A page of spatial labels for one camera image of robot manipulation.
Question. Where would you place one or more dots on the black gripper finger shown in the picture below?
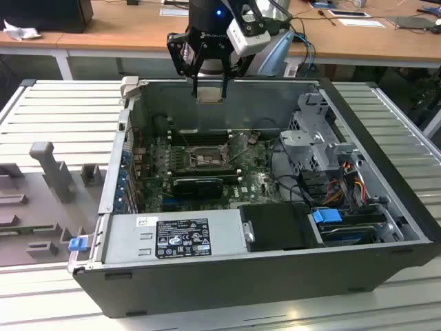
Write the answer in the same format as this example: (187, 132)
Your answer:
(174, 45)
(245, 62)

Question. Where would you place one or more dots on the square silver CPU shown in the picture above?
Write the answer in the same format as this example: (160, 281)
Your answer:
(208, 94)

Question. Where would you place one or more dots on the RAM slot with white clips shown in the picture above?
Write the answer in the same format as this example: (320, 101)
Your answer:
(206, 140)

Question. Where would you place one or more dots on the RAM slot with black clips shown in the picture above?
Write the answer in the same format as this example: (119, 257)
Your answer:
(206, 143)

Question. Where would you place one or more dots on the CPU socket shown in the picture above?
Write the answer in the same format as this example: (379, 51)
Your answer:
(210, 158)

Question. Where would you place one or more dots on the long wooden desk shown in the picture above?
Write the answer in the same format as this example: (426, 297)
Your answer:
(138, 31)

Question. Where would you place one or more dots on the grey case latch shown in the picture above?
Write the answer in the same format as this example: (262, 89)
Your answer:
(131, 84)

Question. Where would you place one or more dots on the round coin battery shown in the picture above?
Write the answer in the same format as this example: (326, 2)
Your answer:
(253, 139)

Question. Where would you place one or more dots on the silver metal drive cage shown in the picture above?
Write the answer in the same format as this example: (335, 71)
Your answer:
(303, 138)

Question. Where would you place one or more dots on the blue book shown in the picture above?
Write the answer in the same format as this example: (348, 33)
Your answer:
(322, 4)

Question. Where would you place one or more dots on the green motherboard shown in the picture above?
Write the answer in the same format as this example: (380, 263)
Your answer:
(251, 172)

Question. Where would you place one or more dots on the white framed tablet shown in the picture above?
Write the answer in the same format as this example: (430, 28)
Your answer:
(348, 13)

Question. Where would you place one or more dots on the white paper sheet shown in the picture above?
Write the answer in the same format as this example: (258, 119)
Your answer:
(361, 22)

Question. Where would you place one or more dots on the large black box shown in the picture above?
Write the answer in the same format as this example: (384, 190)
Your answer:
(44, 15)

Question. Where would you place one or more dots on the graphics card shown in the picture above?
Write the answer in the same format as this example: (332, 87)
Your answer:
(196, 189)

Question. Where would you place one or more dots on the crumpled white paper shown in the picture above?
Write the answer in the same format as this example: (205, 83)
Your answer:
(20, 32)

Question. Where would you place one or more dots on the black plastic shroud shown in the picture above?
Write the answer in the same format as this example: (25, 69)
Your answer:
(275, 227)

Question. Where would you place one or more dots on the dark flat laptop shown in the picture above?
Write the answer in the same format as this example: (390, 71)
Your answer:
(410, 22)

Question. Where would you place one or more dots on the hard disk in blue carrier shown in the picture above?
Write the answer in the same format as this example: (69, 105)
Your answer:
(325, 216)

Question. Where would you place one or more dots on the silver power supply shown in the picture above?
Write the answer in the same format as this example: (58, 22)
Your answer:
(120, 234)

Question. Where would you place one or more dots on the grey parts rack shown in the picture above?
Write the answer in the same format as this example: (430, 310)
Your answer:
(44, 213)

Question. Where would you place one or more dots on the blue case latch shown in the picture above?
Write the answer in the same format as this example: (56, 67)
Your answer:
(77, 244)

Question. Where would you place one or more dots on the open black PC case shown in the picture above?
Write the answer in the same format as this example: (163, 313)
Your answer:
(224, 286)

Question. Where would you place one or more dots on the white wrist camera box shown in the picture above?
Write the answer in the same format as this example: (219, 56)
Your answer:
(249, 39)

